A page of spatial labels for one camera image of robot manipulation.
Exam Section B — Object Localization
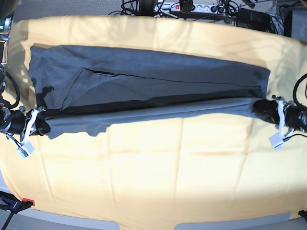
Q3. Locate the black power adapter box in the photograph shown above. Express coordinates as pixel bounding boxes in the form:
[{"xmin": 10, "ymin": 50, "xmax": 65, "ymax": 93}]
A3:
[{"xmin": 236, "ymin": 8, "xmax": 271, "ymax": 27}]

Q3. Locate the blue-grey T-shirt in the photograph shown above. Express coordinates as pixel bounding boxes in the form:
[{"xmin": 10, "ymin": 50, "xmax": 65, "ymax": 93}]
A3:
[{"xmin": 28, "ymin": 46, "xmax": 271, "ymax": 139}]

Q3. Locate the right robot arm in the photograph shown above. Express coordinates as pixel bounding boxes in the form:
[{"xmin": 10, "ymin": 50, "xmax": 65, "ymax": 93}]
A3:
[{"xmin": 0, "ymin": 0, "xmax": 50, "ymax": 147}]

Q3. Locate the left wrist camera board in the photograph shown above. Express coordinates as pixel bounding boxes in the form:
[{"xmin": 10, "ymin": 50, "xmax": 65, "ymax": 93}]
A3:
[{"xmin": 269, "ymin": 133, "xmax": 284, "ymax": 151}]

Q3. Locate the black clamp right edge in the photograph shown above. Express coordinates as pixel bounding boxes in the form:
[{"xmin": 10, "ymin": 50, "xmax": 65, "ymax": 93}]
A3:
[{"xmin": 298, "ymin": 210, "xmax": 307, "ymax": 221}]

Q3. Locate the blue clamp with red pad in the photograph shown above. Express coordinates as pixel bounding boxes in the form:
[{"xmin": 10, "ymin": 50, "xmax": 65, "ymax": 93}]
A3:
[{"xmin": 0, "ymin": 191, "xmax": 35, "ymax": 230}]

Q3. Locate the white power strip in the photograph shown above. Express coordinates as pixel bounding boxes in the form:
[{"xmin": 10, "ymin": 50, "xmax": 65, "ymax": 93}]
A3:
[{"xmin": 154, "ymin": 2, "xmax": 226, "ymax": 14}]

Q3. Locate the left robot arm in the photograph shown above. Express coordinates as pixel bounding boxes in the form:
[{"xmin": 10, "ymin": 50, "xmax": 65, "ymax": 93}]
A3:
[{"xmin": 252, "ymin": 74, "xmax": 307, "ymax": 133}]

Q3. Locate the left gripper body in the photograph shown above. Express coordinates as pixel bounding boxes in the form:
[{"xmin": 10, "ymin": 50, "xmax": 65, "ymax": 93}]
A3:
[{"xmin": 272, "ymin": 95, "xmax": 307, "ymax": 138}]

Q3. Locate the black cable bundle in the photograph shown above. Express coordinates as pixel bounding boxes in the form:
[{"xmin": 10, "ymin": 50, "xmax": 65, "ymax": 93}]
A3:
[{"xmin": 107, "ymin": 0, "xmax": 159, "ymax": 17}]

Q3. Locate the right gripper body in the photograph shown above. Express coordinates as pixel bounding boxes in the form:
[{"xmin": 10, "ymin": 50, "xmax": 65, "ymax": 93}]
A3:
[{"xmin": 0, "ymin": 106, "xmax": 46, "ymax": 144}]

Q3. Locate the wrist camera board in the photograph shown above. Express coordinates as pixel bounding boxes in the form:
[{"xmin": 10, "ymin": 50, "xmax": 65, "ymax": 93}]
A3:
[
  {"xmin": 269, "ymin": 133, "xmax": 284, "ymax": 151},
  {"xmin": 17, "ymin": 142, "xmax": 35, "ymax": 159}
]

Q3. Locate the yellow table cloth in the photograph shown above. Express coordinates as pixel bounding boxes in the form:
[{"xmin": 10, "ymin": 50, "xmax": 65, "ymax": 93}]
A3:
[{"xmin": 0, "ymin": 16, "xmax": 307, "ymax": 230}]

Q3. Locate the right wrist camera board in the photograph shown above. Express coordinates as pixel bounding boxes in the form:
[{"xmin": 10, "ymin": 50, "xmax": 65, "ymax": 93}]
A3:
[{"xmin": 17, "ymin": 142, "xmax": 35, "ymax": 159}]

